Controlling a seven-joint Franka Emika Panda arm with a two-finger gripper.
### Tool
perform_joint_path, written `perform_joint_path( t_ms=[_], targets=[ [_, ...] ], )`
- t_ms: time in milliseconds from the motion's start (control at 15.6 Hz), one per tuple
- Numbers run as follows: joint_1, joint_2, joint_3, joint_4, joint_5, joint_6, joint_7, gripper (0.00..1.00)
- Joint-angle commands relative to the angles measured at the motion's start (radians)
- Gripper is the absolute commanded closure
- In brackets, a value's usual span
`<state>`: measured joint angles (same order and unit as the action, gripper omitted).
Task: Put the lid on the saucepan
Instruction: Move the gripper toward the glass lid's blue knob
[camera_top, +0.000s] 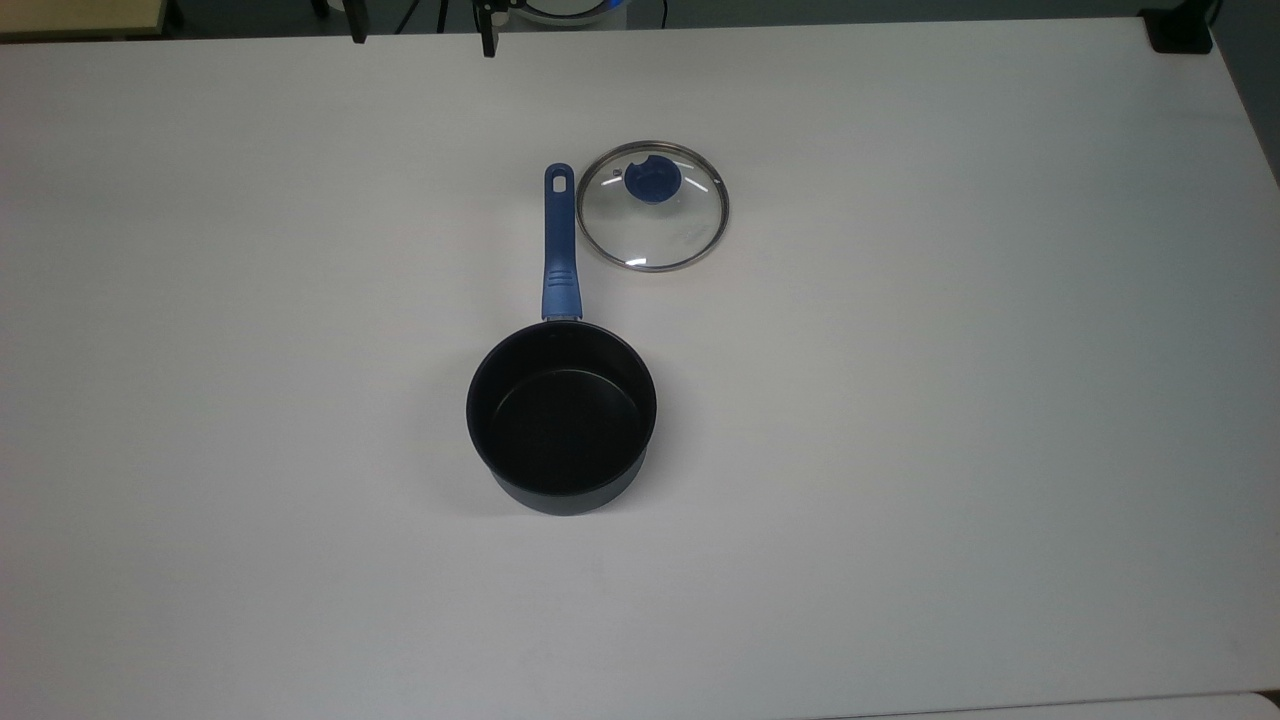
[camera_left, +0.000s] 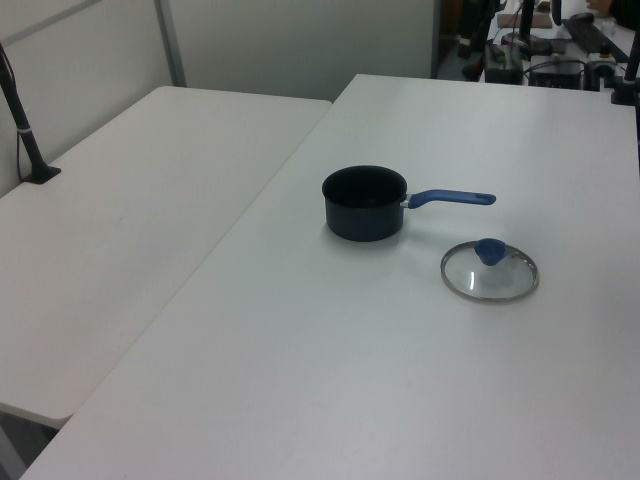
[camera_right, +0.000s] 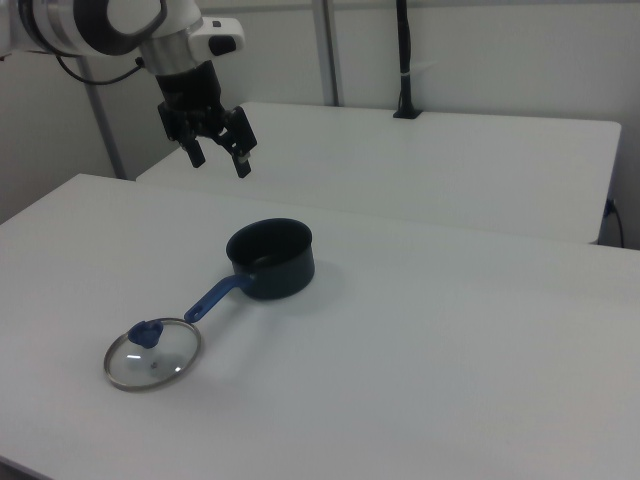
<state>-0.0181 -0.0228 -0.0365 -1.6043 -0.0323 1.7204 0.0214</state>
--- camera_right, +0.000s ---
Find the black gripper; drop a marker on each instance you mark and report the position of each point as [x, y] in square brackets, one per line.
[192, 92]

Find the glass lid with blue knob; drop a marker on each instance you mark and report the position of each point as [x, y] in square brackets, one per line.
[145, 334]

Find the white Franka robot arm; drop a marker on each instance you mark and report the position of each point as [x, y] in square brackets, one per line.
[130, 20]

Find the grey metal partition post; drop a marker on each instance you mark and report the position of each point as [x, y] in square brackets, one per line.
[107, 130]
[334, 50]

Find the black camera pole with base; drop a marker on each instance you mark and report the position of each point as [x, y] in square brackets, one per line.
[404, 50]

